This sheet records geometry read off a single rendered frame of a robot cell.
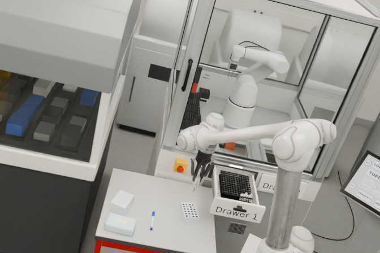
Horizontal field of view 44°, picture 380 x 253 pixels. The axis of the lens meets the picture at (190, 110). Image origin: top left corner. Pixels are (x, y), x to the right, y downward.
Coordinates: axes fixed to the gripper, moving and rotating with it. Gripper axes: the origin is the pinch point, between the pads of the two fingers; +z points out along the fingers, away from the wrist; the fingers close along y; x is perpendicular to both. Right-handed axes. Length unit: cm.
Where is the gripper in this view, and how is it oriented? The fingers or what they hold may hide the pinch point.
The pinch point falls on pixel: (196, 180)
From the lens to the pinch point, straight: 253.2
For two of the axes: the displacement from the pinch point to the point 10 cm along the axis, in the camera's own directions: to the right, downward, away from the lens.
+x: -2.0, -5.0, 8.4
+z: -2.4, 8.6, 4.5
